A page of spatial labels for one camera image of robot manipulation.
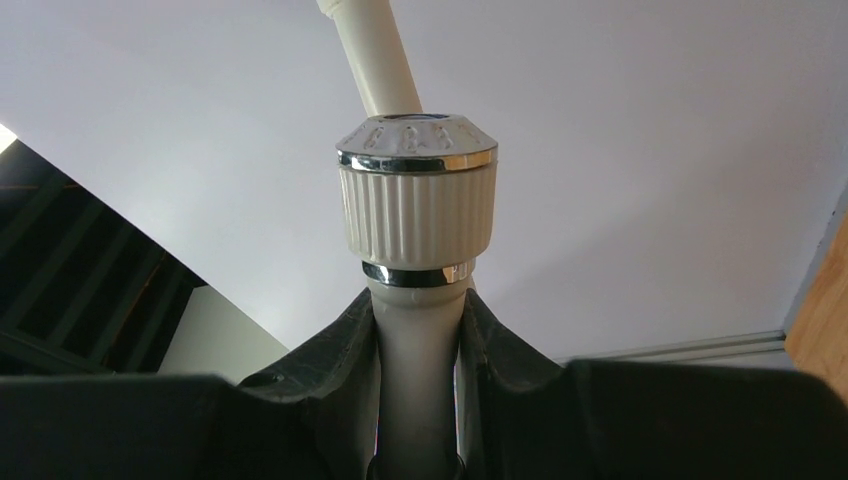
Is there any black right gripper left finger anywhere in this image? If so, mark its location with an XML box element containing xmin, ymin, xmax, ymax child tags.
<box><xmin>1</xmin><ymin>291</ymin><xmax>379</xmax><ymax>479</ymax></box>

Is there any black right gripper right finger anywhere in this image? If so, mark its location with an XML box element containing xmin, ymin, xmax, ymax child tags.
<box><xmin>458</xmin><ymin>291</ymin><xmax>847</xmax><ymax>479</ymax></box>

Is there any white plastic faucet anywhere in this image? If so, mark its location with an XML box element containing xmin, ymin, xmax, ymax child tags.
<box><xmin>337</xmin><ymin>113</ymin><xmax>498</xmax><ymax>479</ymax></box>

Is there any white PVC pipe frame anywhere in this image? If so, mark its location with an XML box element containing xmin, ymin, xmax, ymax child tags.
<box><xmin>317</xmin><ymin>0</ymin><xmax>423</xmax><ymax>117</ymax></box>

